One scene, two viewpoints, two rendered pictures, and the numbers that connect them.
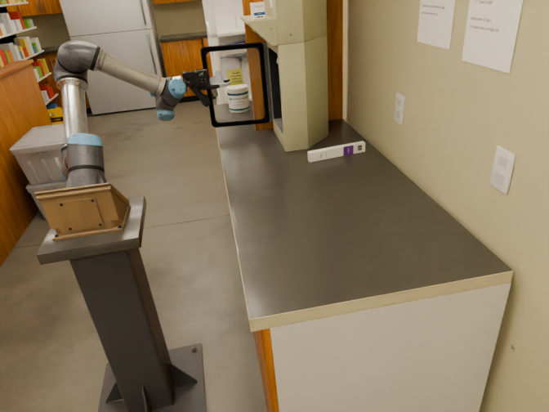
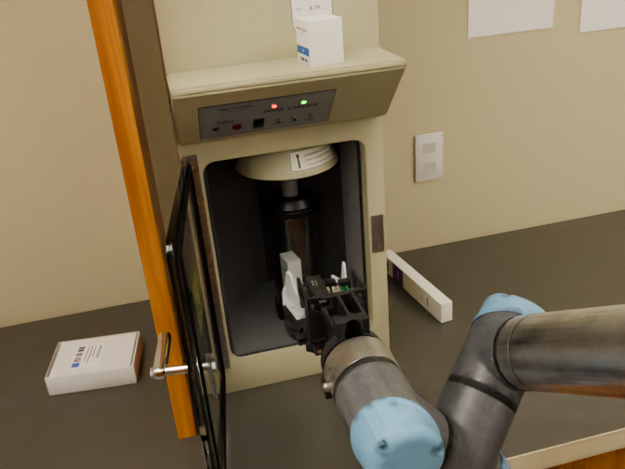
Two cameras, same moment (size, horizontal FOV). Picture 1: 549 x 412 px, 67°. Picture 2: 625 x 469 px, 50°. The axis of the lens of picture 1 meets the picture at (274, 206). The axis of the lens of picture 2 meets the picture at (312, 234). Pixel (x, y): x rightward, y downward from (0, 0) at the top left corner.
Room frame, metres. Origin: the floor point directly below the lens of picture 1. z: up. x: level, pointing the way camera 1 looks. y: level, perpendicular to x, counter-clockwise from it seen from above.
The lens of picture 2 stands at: (2.03, 0.95, 1.70)
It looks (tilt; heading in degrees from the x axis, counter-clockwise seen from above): 25 degrees down; 266
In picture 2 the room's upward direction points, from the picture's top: 5 degrees counter-clockwise
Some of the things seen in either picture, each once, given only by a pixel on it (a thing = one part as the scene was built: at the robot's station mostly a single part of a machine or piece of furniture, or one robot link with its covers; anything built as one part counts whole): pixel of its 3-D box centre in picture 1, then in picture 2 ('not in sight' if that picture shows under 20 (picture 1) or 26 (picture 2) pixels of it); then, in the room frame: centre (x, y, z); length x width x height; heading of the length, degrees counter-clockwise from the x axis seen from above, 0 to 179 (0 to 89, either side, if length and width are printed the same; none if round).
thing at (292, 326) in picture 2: not in sight; (305, 323); (1.99, 0.25, 1.25); 0.09 x 0.05 x 0.02; 111
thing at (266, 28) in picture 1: (257, 29); (286, 101); (1.97, 0.01, 1.46); 0.32 x 0.11 x 0.10; 8
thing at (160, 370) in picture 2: not in sight; (174, 354); (2.16, 0.21, 1.20); 0.10 x 0.05 x 0.03; 90
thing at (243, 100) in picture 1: (236, 87); (201, 327); (2.13, 0.14, 1.19); 0.30 x 0.01 x 0.40; 90
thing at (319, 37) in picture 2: (257, 10); (319, 39); (1.92, 0.00, 1.54); 0.05 x 0.05 x 0.06; 14
